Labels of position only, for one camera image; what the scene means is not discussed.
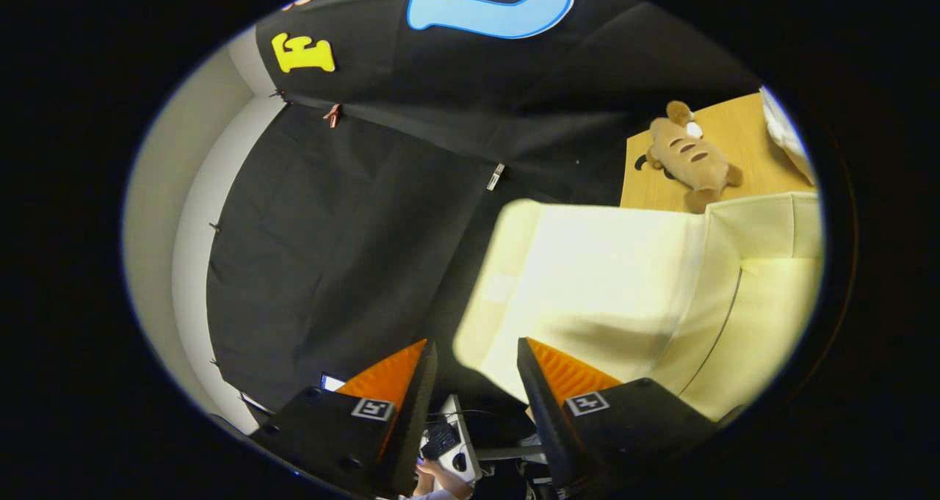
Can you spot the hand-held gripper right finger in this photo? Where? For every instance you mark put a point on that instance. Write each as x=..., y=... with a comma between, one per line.
x=540, y=419

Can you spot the small pink clip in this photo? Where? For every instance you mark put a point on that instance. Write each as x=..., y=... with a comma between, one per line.
x=333, y=115

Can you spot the white crumpled cloth bundle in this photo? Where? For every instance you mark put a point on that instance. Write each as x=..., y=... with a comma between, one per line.
x=786, y=136

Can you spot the small silver clip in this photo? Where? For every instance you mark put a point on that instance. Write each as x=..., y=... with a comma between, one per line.
x=496, y=177

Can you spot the cream storage box lid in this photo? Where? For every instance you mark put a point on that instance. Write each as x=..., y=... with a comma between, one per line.
x=587, y=280

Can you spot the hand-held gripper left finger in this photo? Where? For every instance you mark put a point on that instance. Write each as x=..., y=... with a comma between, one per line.
x=415, y=426

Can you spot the black computer keyboard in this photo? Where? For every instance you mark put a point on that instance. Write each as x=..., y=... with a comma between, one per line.
x=440, y=440

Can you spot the computer monitor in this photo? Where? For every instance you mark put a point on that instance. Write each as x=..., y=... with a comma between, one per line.
x=332, y=382

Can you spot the brown striped plush toy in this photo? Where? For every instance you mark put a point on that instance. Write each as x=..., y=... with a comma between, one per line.
x=690, y=158

